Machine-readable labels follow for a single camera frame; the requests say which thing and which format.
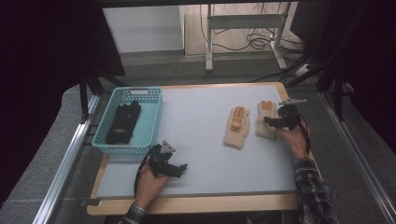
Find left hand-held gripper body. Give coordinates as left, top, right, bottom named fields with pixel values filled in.
left=147, top=139, right=177, bottom=179

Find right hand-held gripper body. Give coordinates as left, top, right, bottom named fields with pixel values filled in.
left=277, top=98, right=308, bottom=131

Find cream fluffy glove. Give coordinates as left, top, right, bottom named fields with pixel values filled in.
left=255, top=100, right=280, bottom=141

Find teal plastic basket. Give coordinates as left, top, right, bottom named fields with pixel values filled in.
left=92, top=86, right=164, bottom=156

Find cream glove with orange palm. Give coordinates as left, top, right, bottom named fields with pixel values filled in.
left=222, top=105, right=251, bottom=151

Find black glove with logo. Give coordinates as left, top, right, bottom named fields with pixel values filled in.
left=105, top=100, right=142, bottom=146

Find person's right hand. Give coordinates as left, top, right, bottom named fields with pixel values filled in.
left=275, top=123, right=311, bottom=161

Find person's left hand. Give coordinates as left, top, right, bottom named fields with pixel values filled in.
left=134, top=169, right=171, bottom=209

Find grey foam mat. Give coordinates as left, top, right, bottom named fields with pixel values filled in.
left=95, top=84, right=300, bottom=200

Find white power strip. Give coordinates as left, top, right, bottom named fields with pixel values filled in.
left=293, top=63, right=313, bottom=77

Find wooden table board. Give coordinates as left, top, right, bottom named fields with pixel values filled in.
left=86, top=81, right=321, bottom=217

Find black metal stand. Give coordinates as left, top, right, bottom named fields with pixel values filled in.
left=279, top=46, right=348, bottom=123

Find black tape piece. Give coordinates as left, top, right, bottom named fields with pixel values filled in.
left=79, top=198, right=103, bottom=207

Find dark curtain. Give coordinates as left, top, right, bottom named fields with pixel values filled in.
left=0, top=0, right=127, bottom=208
left=323, top=0, right=396, bottom=153

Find black tripod stand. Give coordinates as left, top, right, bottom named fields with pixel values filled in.
left=78, top=68, right=128, bottom=123

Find white panel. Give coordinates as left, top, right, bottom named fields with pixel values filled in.
left=102, top=5, right=185, bottom=54

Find right hand-held gripper cable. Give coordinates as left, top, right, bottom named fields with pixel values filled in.
left=298, top=119, right=313, bottom=156

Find left hand-held gripper black cable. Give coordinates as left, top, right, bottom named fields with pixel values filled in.
left=133, top=148, right=156, bottom=197

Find aluminium rail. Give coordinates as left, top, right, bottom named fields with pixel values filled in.
left=32, top=94, right=101, bottom=224
left=319, top=91, right=396, bottom=217

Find black cables on floor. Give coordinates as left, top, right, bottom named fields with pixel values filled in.
left=199, top=3, right=309, bottom=54

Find white metal desk frame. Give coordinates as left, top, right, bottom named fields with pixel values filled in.
left=205, top=3, right=290, bottom=74

